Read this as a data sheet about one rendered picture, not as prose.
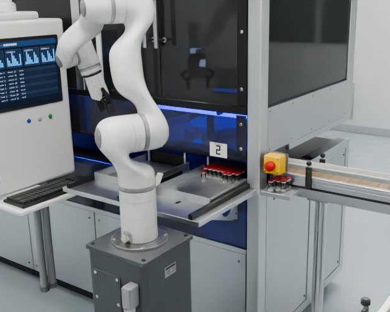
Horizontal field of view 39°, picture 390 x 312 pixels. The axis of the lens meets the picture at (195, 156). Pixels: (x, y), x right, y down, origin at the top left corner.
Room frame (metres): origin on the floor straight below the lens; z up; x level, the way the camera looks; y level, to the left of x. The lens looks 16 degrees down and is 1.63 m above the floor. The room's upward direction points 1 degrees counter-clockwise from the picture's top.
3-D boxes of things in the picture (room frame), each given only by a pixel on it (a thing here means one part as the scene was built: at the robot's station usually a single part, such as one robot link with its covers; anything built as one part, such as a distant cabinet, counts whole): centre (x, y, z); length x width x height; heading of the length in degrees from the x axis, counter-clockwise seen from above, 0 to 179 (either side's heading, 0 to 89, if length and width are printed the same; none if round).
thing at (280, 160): (2.09, -0.32, 1.00); 0.08 x 0.07 x 0.07; 144
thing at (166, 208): (2.18, 0.13, 0.87); 0.70 x 0.48 x 0.02; 54
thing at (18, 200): (2.34, 0.65, 0.82); 0.40 x 0.14 x 0.02; 142
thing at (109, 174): (2.34, 0.23, 0.90); 0.34 x 0.26 x 0.04; 144
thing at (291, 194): (2.11, -0.35, 0.87); 0.14 x 0.13 x 0.02; 144
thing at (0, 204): (2.37, 0.69, 0.79); 0.45 x 0.28 x 0.03; 142
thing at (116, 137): (1.68, 0.22, 1.16); 0.19 x 0.12 x 0.24; 117
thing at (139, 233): (1.69, 0.19, 0.95); 0.19 x 0.19 x 0.18
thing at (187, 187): (2.14, -0.04, 0.90); 0.34 x 0.26 x 0.04; 144
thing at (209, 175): (2.23, -0.11, 0.91); 0.18 x 0.02 x 0.05; 54
